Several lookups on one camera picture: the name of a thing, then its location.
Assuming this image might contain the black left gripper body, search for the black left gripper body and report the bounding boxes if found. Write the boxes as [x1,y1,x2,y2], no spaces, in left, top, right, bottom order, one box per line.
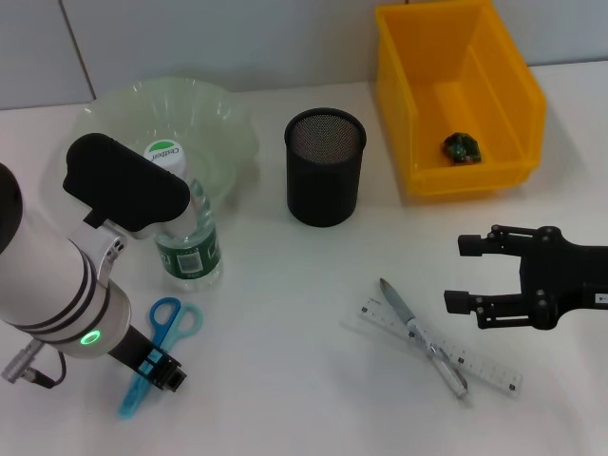
[107,327,163,377]

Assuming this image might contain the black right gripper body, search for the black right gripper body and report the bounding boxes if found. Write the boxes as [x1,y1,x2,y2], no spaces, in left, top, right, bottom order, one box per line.
[520,225,608,332]

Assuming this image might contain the blue and teal scissors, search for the blue and teal scissors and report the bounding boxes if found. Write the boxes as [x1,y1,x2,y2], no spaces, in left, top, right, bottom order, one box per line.
[118,296,204,419]

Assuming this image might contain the green plastic wrapper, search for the green plastic wrapper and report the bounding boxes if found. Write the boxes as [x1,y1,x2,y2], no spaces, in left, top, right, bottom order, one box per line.
[441,131,484,166]

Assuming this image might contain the clear water bottle green label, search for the clear water bottle green label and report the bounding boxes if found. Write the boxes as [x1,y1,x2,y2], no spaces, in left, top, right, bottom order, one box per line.
[143,140,224,292]

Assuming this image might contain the clear plastic ruler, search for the clear plastic ruler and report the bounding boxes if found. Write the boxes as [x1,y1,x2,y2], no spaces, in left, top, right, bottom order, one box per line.
[358,296,523,398]

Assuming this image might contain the clear silver ballpoint pen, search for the clear silver ballpoint pen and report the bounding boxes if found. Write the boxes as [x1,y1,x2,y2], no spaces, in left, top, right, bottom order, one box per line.
[378,277,476,409]

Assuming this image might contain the black mesh pen holder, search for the black mesh pen holder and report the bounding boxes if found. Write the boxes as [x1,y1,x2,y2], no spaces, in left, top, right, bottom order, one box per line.
[283,107,369,228]

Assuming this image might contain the translucent green wavy fruit plate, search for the translucent green wavy fruit plate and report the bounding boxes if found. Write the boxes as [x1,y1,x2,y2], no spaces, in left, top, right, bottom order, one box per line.
[70,75,261,203]

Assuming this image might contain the yellow plastic storage bin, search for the yellow plastic storage bin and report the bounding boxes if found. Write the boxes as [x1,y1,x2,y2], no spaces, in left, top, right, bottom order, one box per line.
[373,0,547,199]

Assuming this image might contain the left gripper cable with plug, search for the left gripper cable with plug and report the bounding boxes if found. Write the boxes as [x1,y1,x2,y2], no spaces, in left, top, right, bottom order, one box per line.
[0,349,66,390]

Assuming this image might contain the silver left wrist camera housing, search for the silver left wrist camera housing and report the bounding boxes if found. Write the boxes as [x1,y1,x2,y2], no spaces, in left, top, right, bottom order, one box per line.
[62,132,192,241]

